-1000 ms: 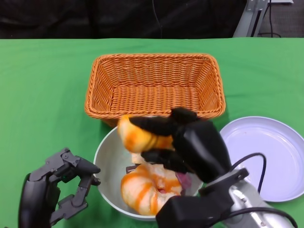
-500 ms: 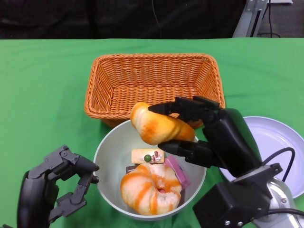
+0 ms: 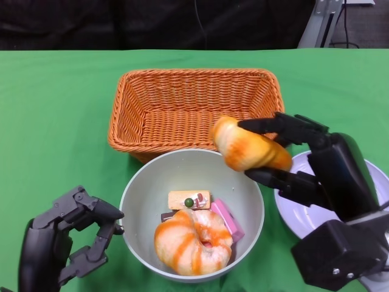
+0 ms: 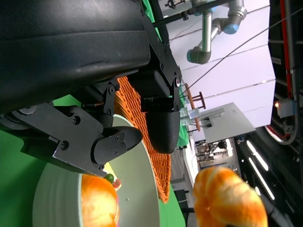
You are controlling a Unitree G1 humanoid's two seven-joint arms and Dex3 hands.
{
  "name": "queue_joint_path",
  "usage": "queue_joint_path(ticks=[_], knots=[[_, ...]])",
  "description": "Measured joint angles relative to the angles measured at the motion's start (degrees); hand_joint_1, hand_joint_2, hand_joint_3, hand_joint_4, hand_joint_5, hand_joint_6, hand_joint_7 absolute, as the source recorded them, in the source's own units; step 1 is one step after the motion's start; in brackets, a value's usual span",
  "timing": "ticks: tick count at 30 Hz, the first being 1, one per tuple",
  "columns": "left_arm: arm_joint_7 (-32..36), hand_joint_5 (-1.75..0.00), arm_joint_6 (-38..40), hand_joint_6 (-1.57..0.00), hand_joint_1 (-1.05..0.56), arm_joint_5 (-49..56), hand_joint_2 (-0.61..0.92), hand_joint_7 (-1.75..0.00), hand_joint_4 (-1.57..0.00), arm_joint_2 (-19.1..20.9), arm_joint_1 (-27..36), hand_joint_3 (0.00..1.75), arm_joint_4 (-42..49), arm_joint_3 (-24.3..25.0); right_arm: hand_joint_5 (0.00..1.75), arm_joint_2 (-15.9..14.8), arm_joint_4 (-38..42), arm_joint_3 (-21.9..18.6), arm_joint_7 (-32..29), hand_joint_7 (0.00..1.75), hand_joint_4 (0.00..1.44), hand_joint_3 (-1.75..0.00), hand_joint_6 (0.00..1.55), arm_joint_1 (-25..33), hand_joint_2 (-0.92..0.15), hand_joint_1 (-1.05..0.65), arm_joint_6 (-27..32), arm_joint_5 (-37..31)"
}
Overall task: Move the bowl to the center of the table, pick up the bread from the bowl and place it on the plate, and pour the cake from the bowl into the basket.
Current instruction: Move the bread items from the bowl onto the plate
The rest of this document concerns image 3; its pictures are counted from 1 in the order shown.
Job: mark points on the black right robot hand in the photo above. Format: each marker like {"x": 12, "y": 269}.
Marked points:
{"x": 340, "y": 176}

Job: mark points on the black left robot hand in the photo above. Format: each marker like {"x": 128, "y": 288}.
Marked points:
{"x": 36, "y": 252}

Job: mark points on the orange bagel bread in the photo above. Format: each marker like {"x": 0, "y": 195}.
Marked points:
{"x": 252, "y": 149}

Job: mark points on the grey round bowl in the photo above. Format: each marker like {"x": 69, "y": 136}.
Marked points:
{"x": 152, "y": 176}

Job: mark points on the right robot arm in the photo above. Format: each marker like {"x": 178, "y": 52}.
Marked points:
{"x": 377, "y": 280}

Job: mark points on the white round plate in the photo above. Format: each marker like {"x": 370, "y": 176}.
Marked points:
{"x": 291, "y": 213}

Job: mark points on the pink cake slice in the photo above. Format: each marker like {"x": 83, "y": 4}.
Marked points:
{"x": 228, "y": 220}

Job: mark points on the brown chocolate cake piece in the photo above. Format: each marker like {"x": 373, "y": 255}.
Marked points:
{"x": 166, "y": 216}

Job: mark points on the white orange-striped donut bread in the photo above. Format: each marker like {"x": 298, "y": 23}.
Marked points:
{"x": 182, "y": 243}

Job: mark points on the yellow decorated cake slice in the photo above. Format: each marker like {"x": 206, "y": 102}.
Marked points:
{"x": 179, "y": 199}

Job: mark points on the orange wicker basket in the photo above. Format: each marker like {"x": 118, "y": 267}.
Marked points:
{"x": 182, "y": 121}

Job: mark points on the green tablecloth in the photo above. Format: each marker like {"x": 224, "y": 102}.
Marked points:
{"x": 45, "y": 106}

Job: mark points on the grey metal stand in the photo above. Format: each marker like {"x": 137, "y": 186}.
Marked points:
{"x": 316, "y": 30}

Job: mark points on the black fabric backdrop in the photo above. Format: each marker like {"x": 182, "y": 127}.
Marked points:
{"x": 91, "y": 24}

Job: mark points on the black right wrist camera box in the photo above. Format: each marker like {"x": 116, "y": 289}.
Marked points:
{"x": 334, "y": 252}

